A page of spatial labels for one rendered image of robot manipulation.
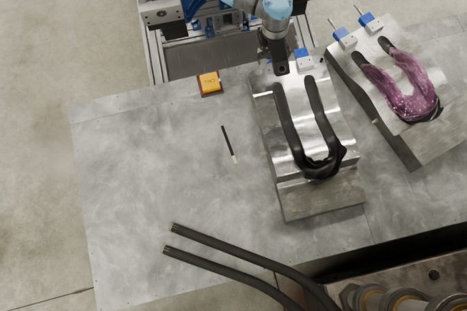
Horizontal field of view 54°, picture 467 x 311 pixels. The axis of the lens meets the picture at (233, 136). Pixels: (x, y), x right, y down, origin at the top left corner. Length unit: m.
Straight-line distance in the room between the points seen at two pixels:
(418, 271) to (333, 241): 0.27
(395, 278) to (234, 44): 1.35
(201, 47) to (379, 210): 1.25
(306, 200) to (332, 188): 0.09
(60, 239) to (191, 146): 1.11
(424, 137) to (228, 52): 1.15
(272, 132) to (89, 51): 1.50
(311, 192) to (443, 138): 0.43
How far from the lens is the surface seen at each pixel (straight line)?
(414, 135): 1.52
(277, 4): 1.18
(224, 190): 1.50
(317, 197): 1.45
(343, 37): 1.64
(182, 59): 2.32
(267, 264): 1.37
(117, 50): 2.66
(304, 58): 1.52
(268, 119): 1.47
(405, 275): 1.57
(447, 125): 1.56
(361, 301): 1.27
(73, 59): 2.71
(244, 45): 2.33
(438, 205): 1.61
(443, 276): 1.61
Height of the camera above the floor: 2.28
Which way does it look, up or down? 74 degrees down
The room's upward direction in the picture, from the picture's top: 6 degrees counter-clockwise
